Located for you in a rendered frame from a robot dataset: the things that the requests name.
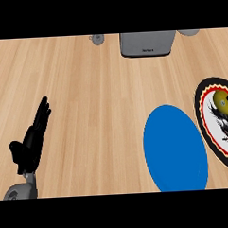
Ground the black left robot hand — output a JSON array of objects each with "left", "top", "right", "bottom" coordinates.
[{"left": 6, "top": 96, "right": 56, "bottom": 176}]

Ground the yellow lemon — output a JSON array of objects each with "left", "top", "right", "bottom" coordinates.
[{"left": 211, "top": 89, "right": 228, "bottom": 117}]

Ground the patterned black-rimmed plate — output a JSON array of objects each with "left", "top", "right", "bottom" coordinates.
[{"left": 192, "top": 76, "right": 228, "bottom": 176}]

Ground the blue plate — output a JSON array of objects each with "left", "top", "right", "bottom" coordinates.
[{"left": 141, "top": 101, "right": 211, "bottom": 194}]

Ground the grey rounded object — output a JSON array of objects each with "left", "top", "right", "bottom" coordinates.
[{"left": 177, "top": 29, "right": 201, "bottom": 38}]

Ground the grey appliance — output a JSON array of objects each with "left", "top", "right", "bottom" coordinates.
[{"left": 118, "top": 30, "right": 178, "bottom": 60}]

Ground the small grey object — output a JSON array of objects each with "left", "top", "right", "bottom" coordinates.
[{"left": 88, "top": 34, "right": 106, "bottom": 47}]

